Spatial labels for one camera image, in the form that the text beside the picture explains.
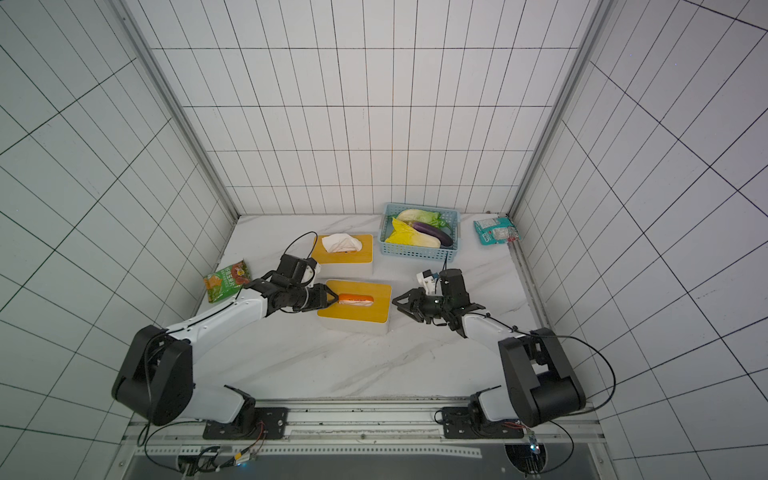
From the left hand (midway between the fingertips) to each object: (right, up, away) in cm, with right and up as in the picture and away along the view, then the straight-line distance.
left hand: (326, 304), depth 87 cm
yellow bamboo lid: (+16, -1, -4) cm, 17 cm away
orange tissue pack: (+9, +2, -1) cm, 10 cm away
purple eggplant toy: (+39, +19, +20) cm, 48 cm away
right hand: (+18, 0, -3) cm, 18 cm away
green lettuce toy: (+27, +28, +24) cm, 46 cm away
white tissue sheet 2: (+3, +18, +9) cm, 21 cm away
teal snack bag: (+60, +23, +24) cm, 68 cm away
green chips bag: (-35, +5, +10) cm, 37 cm away
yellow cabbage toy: (+24, +21, +14) cm, 35 cm away
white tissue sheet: (+12, +1, -1) cm, 12 cm away
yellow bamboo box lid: (+10, +14, +9) cm, 20 cm away
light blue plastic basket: (+44, +28, +27) cm, 59 cm away
